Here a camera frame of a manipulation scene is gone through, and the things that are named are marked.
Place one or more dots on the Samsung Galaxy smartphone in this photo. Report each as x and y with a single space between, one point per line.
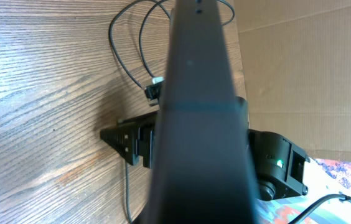
197 65

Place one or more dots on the colourful painted sheet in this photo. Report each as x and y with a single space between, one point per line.
323 177

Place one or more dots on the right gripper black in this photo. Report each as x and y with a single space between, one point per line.
122 138

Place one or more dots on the cardboard wall panel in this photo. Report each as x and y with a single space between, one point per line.
296 57

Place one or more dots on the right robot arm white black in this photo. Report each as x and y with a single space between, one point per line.
275 165

